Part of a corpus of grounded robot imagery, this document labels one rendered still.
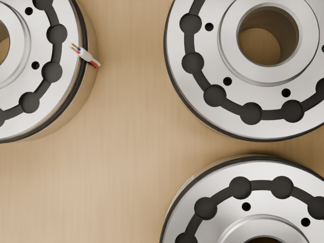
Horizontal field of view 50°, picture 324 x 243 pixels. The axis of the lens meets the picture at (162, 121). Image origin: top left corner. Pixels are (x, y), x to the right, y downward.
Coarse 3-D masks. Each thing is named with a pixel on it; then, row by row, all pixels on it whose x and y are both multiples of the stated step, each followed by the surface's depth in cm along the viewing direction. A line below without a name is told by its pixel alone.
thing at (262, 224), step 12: (252, 216) 17; (264, 216) 17; (276, 216) 17; (228, 228) 17; (240, 228) 16; (252, 228) 16; (264, 228) 16; (276, 228) 16; (288, 228) 16; (228, 240) 16; (240, 240) 16; (288, 240) 16; (300, 240) 16
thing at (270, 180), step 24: (240, 168) 17; (264, 168) 17; (288, 168) 17; (192, 192) 17; (216, 192) 17; (240, 192) 17; (264, 192) 17; (288, 192) 17; (312, 192) 17; (192, 216) 17; (216, 216) 17; (240, 216) 17; (288, 216) 17; (312, 216) 17; (168, 240) 17; (192, 240) 17; (216, 240) 17; (312, 240) 17
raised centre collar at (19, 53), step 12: (0, 12) 18; (12, 12) 18; (12, 24) 18; (24, 24) 18; (12, 36) 18; (24, 36) 18; (12, 48) 18; (24, 48) 18; (12, 60) 18; (24, 60) 18; (0, 72) 18; (12, 72) 18; (0, 84) 18
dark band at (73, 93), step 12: (72, 0) 19; (84, 24) 19; (84, 36) 19; (84, 48) 19; (84, 60) 19; (84, 72) 19; (72, 96) 19; (60, 108) 18; (48, 120) 19; (36, 132) 19
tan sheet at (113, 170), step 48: (96, 0) 21; (144, 0) 21; (0, 48) 22; (144, 48) 21; (96, 96) 21; (144, 96) 21; (0, 144) 21; (48, 144) 21; (96, 144) 21; (144, 144) 21; (192, 144) 20; (240, 144) 20; (288, 144) 20; (0, 192) 21; (48, 192) 21; (96, 192) 21; (144, 192) 21; (0, 240) 21; (48, 240) 21; (96, 240) 21; (144, 240) 20
